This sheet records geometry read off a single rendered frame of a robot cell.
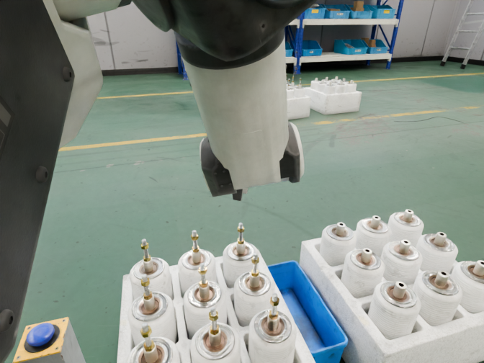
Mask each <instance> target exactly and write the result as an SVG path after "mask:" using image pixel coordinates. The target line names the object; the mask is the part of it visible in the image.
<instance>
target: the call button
mask: <svg viewBox="0 0 484 363"><path fill-rule="evenodd" d="M54 332H55V329H54V327H53V325H52V324H51V323H41V324H39V325H37V326H35V327H34V328H32V329H31V330H30V332H29V333H28V334H27V343H28V344H29V345H30V346H42V345H44V344H46V343H47V342H49V340H51V339H52V337H53V334H54Z"/></svg>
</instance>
